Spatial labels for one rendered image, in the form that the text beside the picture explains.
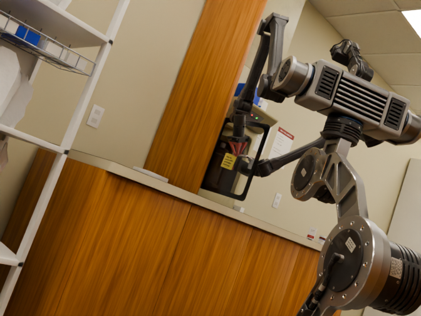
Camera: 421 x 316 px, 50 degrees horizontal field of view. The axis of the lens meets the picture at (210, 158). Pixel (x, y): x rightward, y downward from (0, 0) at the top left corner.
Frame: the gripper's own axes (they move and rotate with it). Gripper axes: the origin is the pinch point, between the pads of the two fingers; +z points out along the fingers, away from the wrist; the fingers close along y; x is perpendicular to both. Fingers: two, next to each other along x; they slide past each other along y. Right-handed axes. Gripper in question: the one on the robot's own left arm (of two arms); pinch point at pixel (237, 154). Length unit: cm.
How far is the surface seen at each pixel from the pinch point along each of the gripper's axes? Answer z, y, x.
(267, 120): -14.7, -36.8, -9.7
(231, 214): 26.6, 10.2, 7.0
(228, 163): 5.7, -2.0, -6.7
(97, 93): -25, 34, -70
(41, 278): 44, 92, -20
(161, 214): 21, 48, 0
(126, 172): 0, 67, 1
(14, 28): -49, 104, -12
